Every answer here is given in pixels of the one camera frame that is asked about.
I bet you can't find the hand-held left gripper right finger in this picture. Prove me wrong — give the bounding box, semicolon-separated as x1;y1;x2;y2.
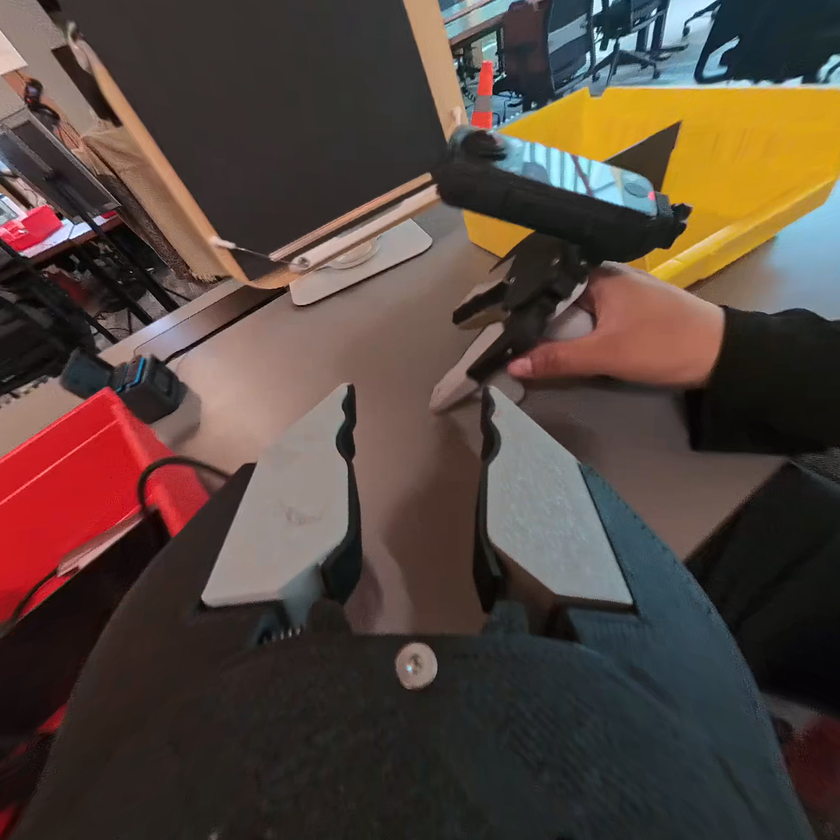
472;386;635;624

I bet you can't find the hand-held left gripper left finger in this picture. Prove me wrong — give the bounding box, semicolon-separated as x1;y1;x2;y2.
200;382;364;627

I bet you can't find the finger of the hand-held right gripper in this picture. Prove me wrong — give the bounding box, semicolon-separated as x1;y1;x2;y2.
428;322;527;416
451;277;519;330

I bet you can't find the yellow plastic bin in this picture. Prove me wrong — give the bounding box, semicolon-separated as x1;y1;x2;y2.
462;85;840;290

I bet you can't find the red plastic bin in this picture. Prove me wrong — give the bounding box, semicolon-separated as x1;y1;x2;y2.
0;387;211;657

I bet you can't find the person's right hand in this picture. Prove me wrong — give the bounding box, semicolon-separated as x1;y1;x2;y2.
508;261;726;389

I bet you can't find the silver monitor stand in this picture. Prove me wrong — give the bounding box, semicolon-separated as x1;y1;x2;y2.
289;218;434;307

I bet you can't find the orange traffic cone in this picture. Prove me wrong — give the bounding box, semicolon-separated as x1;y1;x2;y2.
470;60;496;130

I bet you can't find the black office chair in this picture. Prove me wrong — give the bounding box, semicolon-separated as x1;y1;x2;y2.
692;0;840;86
594;0;686;83
495;0;595;114

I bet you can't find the dark battery charger case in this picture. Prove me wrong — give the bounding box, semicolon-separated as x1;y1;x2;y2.
60;350;189;425

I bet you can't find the black computer monitor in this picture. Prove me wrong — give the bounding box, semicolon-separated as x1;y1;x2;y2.
49;0;473;290

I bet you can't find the small red bin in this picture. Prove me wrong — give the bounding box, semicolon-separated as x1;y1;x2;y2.
0;205;63;253

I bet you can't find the dark framed screen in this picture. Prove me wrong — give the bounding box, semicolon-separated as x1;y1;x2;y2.
0;108;119;217

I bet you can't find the thick black cable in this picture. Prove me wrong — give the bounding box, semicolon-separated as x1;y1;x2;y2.
0;456;232;641

